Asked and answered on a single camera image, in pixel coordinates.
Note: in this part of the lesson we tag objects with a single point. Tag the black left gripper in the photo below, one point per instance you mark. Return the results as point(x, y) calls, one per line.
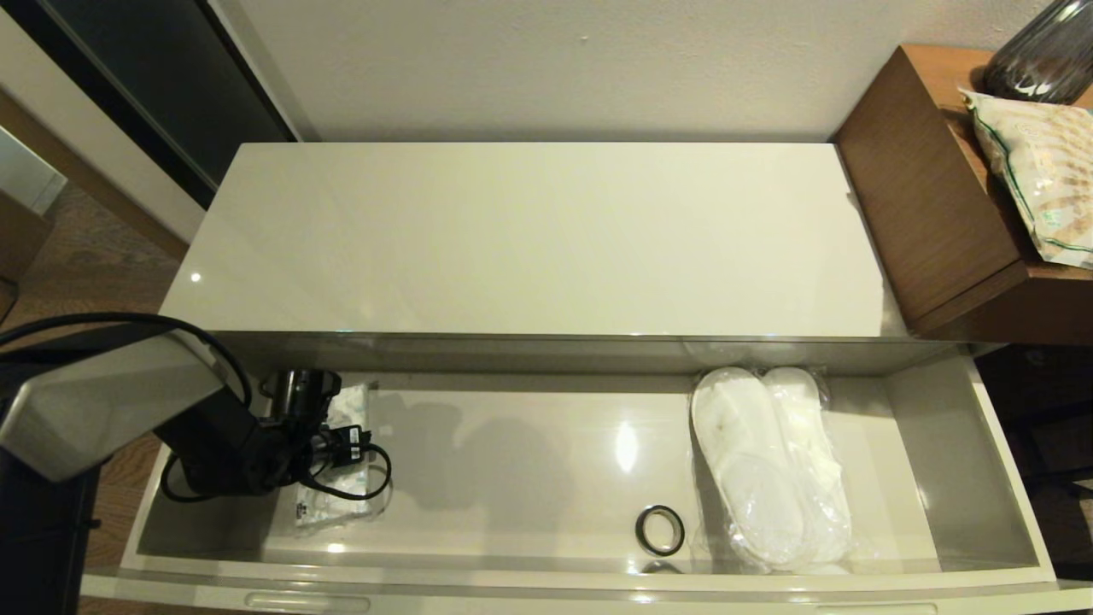
point(286, 448)

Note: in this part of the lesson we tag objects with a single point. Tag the blue floral tissue pack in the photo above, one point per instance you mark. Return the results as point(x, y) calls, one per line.
point(335, 512)

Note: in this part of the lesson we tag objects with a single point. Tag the beige cabinet drawer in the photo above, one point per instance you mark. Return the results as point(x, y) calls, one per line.
point(512, 461)

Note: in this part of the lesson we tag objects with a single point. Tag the white slippers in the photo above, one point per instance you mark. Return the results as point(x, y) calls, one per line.
point(824, 478)
point(743, 461)

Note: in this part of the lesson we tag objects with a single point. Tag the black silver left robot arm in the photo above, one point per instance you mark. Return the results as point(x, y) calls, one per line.
point(102, 401)

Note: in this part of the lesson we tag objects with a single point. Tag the glossy beige low cabinet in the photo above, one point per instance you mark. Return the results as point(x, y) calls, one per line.
point(478, 239)

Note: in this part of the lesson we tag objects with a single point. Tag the brown wooden furniture piece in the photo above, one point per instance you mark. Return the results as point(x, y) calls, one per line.
point(21, 239)

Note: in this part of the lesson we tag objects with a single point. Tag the pale grey box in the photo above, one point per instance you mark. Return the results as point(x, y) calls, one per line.
point(26, 171)

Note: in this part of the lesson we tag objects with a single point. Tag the dark glass door panel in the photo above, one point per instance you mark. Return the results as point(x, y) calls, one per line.
point(171, 77)

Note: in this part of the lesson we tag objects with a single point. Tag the brown wooden side table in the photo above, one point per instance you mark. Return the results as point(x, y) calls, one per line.
point(922, 188)

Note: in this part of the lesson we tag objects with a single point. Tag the green trimmed snack bag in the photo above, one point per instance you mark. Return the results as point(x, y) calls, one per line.
point(1046, 179)

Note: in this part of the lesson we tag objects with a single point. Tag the dark glass vase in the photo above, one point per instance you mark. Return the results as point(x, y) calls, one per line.
point(1046, 51)

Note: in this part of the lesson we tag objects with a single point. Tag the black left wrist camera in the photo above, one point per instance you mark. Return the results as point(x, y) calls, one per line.
point(348, 444)

